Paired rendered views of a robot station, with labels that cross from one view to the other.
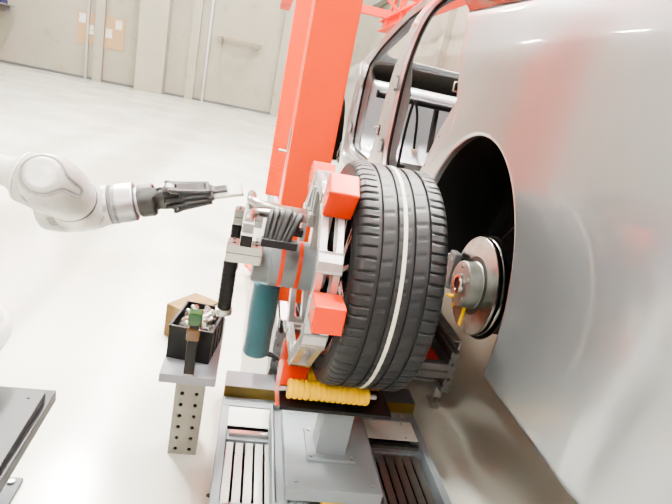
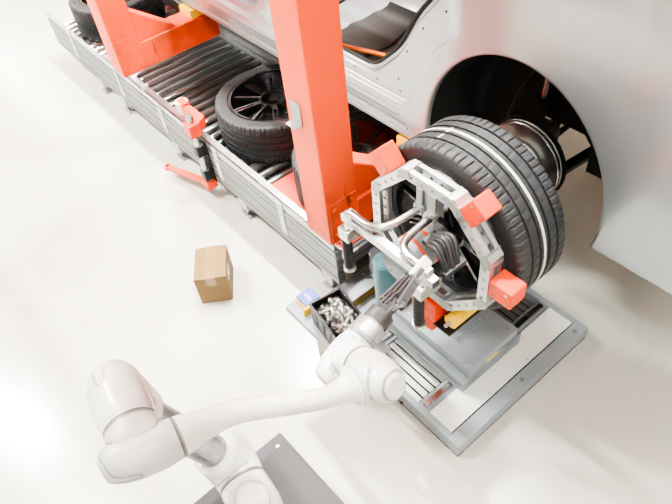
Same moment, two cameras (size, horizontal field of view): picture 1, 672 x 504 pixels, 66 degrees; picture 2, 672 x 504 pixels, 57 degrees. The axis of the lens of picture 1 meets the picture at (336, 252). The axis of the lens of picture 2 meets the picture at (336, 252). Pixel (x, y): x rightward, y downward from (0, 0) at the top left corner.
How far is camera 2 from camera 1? 1.43 m
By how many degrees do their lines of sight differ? 36
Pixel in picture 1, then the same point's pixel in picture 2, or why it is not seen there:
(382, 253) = (528, 231)
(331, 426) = not seen: hidden behind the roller
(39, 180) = (398, 391)
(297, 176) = (327, 144)
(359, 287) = (524, 262)
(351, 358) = not seen: hidden behind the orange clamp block
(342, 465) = (478, 327)
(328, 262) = (496, 259)
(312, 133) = (328, 103)
